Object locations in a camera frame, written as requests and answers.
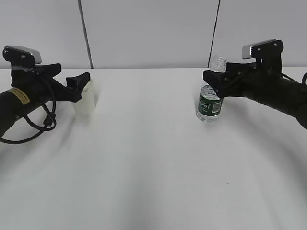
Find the white paper cup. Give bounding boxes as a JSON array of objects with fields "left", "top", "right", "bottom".
[{"left": 72, "top": 79, "right": 95, "bottom": 116}]

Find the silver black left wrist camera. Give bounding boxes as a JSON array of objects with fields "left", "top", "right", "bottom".
[{"left": 2, "top": 46, "right": 42, "bottom": 72}]

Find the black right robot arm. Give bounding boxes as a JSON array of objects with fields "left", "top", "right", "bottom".
[{"left": 203, "top": 62, "right": 307, "bottom": 128}]

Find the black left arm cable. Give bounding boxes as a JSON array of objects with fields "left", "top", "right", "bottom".
[{"left": 0, "top": 74, "right": 57, "bottom": 144}]

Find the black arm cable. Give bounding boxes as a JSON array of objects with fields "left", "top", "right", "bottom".
[
  {"left": 0, "top": 74, "right": 57, "bottom": 144},
  {"left": 280, "top": 71, "right": 307, "bottom": 86}
]

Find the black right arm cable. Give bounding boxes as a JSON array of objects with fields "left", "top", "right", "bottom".
[{"left": 280, "top": 71, "right": 307, "bottom": 86}]

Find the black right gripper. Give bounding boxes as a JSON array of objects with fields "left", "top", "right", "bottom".
[{"left": 203, "top": 62, "right": 282, "bottom": 98}]

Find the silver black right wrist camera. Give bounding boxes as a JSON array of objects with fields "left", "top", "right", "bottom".
[{"left": 241, "top": 39, "right": 284, "bottom": 72}]

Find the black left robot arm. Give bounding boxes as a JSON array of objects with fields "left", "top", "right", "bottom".
[{"left": 0, "top": 63, "right": 90, "bottom": 137}]

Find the clear water bottle green label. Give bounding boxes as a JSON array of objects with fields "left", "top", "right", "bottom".
[{"left": 196, "top": 55, "right": 226, "bottom": 123}]

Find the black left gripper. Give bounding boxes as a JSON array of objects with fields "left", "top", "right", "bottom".
[{"left": 11, "top": 63, "right": 90, "bottom": 103}]

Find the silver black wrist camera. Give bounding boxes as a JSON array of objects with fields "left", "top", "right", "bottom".
[
  {"left": 241, "top": 39, "right": 284, "bottom": 72},
  {"left": 2, "top": 46, "right": 42, "bottom": 72}
]

